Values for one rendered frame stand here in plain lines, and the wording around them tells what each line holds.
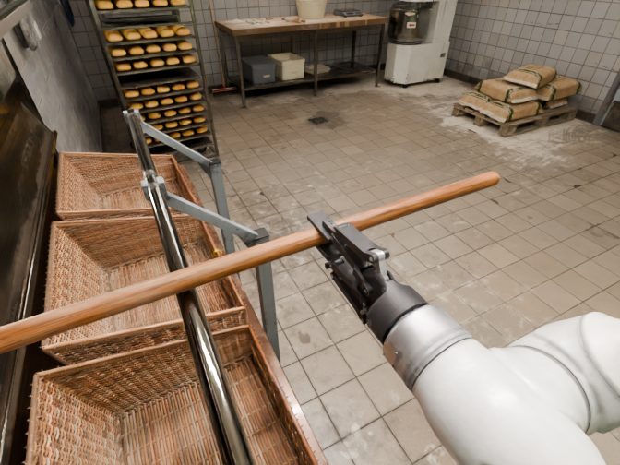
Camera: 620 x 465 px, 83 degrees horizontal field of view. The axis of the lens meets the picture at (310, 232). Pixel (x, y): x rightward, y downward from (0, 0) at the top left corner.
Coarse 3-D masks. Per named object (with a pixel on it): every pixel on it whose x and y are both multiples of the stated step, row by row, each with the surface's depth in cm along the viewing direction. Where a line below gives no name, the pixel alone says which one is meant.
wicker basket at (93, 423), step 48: (240, 336) 100; (48, 384) 75; (96, 384) 83; (144, 384) 91; (192, 384) 100; (240, 384) 99; (48, 432) 68; (96, 432) 82; (144, 432) 89; (192, 432) 89; (288, 432) 89
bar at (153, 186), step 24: (144, 144) 88; (168, 144) 117; (144, 168) 78; (216, 168) 129; (144, 192) 73; (168, 192) 78; (216, 192) 134; (168, 216) 64; (192, 216) 82; (216, 216) 85; (168, 240) 58; (264, 240) 95; (168, 264) 54; (264, 264) 100; (264, 288) 105; (192, 312) 46; (264, 312) 112; (192, 336) 43; (216, 360) 41; (216, 384) 38; (216, 408) 36; (216, 432) 35; (240, 432) 35; (240, 456) 33
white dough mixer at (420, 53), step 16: (400, 0) 481; (416, 0) 465; (432, 0) 472; (448, 0) 481; (400, 16) 472; (416, 16) 467; (432, 16) 494; (448, 16) 494; (400, 32) 483; (416, 32) 480; (432, 32) 502; (448, 32) 510; (400, 48) 497; (416, 48) 497; (432, 48) 509; (400, 64) 508; (416, 64) 511; (432, 64) 524; (400, 80) 521; (416, 80) 528
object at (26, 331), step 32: (448, 192) 64; (352, 224) 57; (224, 256) 50; (256, 256) 51; (128, 288) 45; (160, 288) 46; (192, 288) 48; (32, 320) 41; (64, 320) 42; (96, 320) 44; (0, 352) 40
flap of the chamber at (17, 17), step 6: (24, 6) 115; (30, 6) 125; (12, 12) 99; (18, 12) 105; (24, 12) 111; (6, 18) 90; (12, 18) 95; (18, 18) 101; (0, 24) 83; (6, 24) 87; (12, 24) 92; (0, 30) 80; (6, 30) 85; (0, 36) 79
